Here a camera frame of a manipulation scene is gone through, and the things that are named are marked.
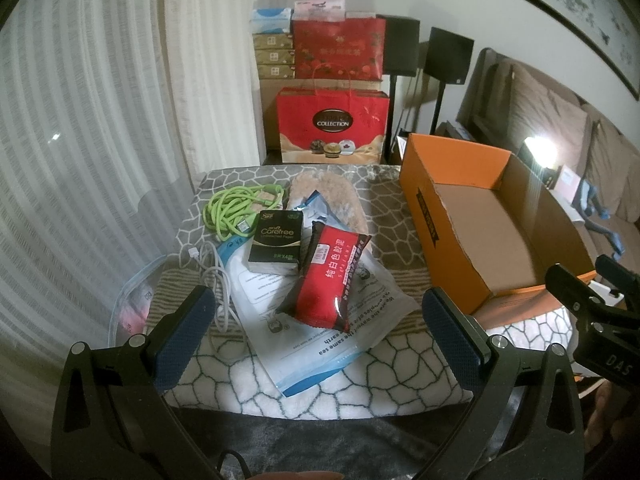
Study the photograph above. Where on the clear zip pouch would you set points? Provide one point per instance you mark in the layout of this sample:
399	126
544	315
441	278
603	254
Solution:
133	303

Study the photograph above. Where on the left black speaker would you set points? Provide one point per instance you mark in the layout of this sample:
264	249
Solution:
400	59

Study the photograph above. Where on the red floral gift box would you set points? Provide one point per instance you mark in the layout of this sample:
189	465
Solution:
350	49

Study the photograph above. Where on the stacked olive boxes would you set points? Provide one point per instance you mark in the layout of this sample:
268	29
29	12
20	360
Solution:
275	56

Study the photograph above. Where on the right black speaker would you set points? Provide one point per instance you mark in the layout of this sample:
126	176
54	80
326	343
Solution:
448	59

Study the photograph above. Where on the orange cardboard box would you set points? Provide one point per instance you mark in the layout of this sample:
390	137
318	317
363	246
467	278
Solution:
489	228

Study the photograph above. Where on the black coffee box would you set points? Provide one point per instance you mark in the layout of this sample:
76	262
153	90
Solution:
277	243

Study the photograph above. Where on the brown sofa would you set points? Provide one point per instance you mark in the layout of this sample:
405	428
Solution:
509	101

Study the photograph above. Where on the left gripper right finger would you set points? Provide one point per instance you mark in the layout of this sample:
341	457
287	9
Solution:
524	420

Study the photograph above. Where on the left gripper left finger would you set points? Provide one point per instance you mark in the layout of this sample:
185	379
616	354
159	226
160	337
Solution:
110	418

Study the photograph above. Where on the beige fluffy slipper pack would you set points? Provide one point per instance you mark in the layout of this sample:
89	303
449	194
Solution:
336	190

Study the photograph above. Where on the red collection gift bag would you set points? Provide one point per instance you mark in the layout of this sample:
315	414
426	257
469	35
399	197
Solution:
323	126

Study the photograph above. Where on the white printed plastic bag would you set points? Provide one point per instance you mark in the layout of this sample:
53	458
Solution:
295	356

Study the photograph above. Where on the pink tissue pack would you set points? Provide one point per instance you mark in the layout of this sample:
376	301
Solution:
319	10

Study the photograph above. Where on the blue tissue pack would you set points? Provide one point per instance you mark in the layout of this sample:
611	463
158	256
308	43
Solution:
270	21

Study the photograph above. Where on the red snack packet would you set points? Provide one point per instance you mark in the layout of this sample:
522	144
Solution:
320	296

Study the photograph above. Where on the bright portable lamp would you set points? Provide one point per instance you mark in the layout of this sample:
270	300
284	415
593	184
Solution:
540	154

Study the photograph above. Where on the pink card box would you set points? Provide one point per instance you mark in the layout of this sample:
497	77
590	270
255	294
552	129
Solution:
566	183

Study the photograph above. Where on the black speaker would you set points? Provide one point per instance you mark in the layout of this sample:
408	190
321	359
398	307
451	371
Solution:
448	59
400	59

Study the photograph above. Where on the white curtain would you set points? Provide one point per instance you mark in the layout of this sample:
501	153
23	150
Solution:
111	113

